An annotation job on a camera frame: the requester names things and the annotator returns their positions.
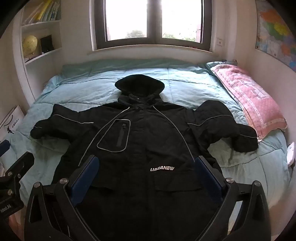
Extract dark framed window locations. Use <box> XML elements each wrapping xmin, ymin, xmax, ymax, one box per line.
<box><xmin>90</xmin><ymin>0</ymin><xmax>213</xmax><ymax>52</ymax></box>

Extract teal pillow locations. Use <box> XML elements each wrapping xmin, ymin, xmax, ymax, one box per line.
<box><xmin>205</xmin><ymin>61</ymin><xmax>238</xmax><ymax>75</ymax></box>

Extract yellow globe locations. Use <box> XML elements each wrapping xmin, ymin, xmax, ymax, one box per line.
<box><xmin>22</xmin><ymin>35</ymin><xmax>38</xmax><ymax>57</ymax></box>

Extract black hooded jacket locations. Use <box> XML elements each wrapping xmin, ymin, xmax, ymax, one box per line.
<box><xmin>30</xmin><ymin>75</ymin><xmax>259</xmax><ymax>241</ymax></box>

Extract row of books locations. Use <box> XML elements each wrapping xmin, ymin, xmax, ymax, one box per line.
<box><xmin>24</xmin><ymin>0</ymin><xmax>61</xmax><ymax>25</ymax></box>

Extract white wall bookshelf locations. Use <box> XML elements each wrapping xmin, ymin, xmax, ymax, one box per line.
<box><xmin>13</xmin><ymin>0</ymin><xmax>63</xmax><ymax>105</ymax></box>

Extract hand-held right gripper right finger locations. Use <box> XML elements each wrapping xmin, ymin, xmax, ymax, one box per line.
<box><xmin>195</xmin><ymin>156</ymin><xmax>271</xmax><ymax>241</ymax></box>

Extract colourful wall map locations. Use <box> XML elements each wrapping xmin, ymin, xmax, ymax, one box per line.
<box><xmin>255</xmin><ymin>0</ymin><xmax>296</xmax><ymax>70</ymax></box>

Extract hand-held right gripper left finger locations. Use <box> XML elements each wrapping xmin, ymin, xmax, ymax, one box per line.
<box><xmin>24</xmin><ymin>155</ymin><xmax>100</xmax><ymax>241</ymax></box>

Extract small white object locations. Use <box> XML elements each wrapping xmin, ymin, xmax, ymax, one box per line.
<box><xmin>287</xmin><ymin>142</ymin><xmax>296</xmax><ymax>165</ymax></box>

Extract pink quilted pillow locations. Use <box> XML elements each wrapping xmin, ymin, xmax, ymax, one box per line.
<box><xmin>211</xmin><ymin>64</ymin><xmax>287</xmax><ymax>142</ymax></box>

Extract small black box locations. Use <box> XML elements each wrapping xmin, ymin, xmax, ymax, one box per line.
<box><xmin>40</xmin><ymin>35</ymin><xmax>55</xmax><ymax>53</ymax></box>

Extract light blue quilt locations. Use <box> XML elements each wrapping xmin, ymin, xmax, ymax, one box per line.
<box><xmin>17</xmin><ymin>58</ymin><xmax>292</xmax><ymax>209</ymax></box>

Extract white paper bag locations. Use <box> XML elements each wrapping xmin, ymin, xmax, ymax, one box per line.
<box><xmin>0</xmin><ymin>105</ymin><xmax>26</xmax><ymax>144</ymax></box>

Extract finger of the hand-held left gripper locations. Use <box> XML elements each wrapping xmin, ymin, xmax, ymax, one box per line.
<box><xmin>0</xmin><ymin>139</ymin><xmax>11</xmax><ymax>158</ymax></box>
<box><xmin>5</xmin><ymin>152</ymin><xmax>35</xmax><ymax>186</ymax></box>

